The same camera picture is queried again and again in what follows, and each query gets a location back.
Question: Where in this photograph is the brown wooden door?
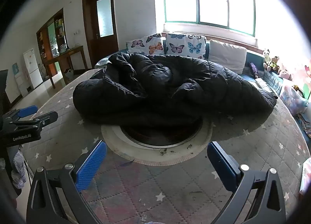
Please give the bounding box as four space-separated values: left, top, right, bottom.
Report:
82 0 119 69

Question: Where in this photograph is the grey star quilted cover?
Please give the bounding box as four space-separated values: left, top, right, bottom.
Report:
11 67 311 224

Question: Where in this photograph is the pink plush toy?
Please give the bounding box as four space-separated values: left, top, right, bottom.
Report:
278 69 292 81

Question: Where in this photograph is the round white stove ring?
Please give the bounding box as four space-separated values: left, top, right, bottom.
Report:
101 117 214 166

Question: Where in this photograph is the green framed window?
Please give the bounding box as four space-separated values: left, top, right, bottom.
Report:
162 0 257 37

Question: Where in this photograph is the butterfly print pillow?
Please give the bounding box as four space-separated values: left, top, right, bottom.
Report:
126 33 166 56
165 33 207 60

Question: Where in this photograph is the white patterned cloth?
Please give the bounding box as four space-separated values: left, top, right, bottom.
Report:
255 78 271 91

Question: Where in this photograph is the colourful pinwheel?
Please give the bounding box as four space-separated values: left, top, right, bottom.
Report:
300 59 311 99

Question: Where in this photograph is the clear plastic toy box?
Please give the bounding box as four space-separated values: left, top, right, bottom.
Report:
279 84 310 116

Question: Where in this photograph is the plain white pillow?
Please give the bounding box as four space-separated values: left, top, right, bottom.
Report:
208 40 247 74

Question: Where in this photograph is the blue sofa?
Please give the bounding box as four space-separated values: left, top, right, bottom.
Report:
94 37 285 98

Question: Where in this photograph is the white blue carton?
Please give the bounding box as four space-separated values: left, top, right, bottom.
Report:
12 63 28 97

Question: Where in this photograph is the white refrigerator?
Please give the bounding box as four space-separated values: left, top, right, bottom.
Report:
23 48 44 90

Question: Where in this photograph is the purple umbrella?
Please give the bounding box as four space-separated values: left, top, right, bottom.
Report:
249 62 259 79

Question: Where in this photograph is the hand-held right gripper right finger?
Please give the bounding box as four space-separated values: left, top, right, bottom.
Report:
206 142 287 224

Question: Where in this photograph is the black puffer jacket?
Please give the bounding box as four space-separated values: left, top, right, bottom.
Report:
72 52 278 142

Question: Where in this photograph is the black white plush toy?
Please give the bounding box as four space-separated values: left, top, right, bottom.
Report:
262 49 272 69

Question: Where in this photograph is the white plastic bag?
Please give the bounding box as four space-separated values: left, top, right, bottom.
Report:
300 157 311 195

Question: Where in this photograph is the wooden desk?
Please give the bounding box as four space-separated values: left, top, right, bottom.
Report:
44 46 88 89

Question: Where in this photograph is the wooden shelf cabinet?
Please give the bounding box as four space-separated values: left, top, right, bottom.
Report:
36 8 68 69

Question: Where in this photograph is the brown bear plush toy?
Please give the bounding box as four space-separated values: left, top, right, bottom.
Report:
267 56 280 73

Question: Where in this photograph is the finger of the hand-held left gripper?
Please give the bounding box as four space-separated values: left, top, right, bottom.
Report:
11 111 59 130
9 105 38 121

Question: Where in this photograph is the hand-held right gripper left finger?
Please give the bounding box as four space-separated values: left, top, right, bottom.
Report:
26 140 107 224

